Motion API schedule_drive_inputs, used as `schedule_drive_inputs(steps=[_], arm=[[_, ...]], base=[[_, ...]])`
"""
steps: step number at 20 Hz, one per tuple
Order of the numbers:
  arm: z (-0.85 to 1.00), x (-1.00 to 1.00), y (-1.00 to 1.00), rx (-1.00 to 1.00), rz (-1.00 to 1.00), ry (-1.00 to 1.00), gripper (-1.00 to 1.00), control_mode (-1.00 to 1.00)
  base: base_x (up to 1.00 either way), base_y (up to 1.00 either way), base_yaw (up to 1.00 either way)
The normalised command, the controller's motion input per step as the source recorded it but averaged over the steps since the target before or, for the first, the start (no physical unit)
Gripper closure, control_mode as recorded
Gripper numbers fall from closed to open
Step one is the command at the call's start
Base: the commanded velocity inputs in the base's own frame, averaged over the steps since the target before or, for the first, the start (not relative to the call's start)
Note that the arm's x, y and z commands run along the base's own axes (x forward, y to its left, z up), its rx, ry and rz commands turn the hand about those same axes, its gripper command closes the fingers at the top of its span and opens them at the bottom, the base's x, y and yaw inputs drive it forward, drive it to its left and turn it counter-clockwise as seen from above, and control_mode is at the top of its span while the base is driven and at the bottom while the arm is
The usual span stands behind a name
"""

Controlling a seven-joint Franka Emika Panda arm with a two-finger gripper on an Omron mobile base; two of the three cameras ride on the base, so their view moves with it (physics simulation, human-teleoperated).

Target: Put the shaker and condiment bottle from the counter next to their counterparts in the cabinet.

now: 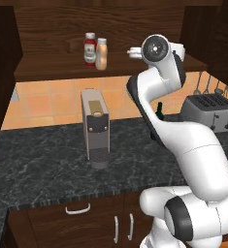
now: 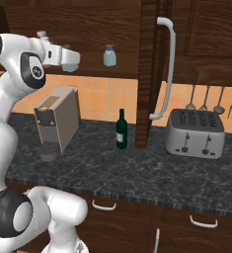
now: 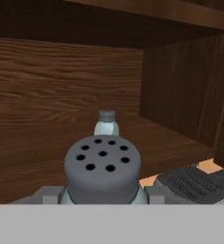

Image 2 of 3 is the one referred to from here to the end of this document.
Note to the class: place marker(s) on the hanging ladle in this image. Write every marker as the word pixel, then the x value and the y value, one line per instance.
pixel 219 108

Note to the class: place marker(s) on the hanging slotted spoon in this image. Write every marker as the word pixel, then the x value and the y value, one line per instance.
pixel 204 106

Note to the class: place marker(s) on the dark wood wall cabinet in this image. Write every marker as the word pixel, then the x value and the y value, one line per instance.
pixel 88 23

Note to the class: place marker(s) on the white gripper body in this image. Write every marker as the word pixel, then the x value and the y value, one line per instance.
pixel 70 56

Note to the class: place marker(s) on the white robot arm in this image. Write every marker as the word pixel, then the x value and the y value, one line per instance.
pixel 2 145

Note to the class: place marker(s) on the silver four-slot toaster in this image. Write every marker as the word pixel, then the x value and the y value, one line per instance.
pixel 194 138

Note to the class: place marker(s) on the grey coffee machine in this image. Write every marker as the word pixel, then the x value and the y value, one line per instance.
pixel 60 118

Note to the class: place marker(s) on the pale grey shaker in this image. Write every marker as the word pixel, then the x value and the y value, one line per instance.
pixel 70 68
pixel 110 56

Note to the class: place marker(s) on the hanging slotted spatula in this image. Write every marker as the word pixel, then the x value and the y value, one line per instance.
pixel 190 105

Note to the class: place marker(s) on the dark wood drawer front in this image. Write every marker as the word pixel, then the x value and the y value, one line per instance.
pixel 226 235
pixel 130 214

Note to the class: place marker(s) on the dark green bottle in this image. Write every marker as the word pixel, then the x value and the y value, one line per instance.
pixel 121 131

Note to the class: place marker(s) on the dark wood panelled cabinet door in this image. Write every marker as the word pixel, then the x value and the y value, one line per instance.
pixel 213 36

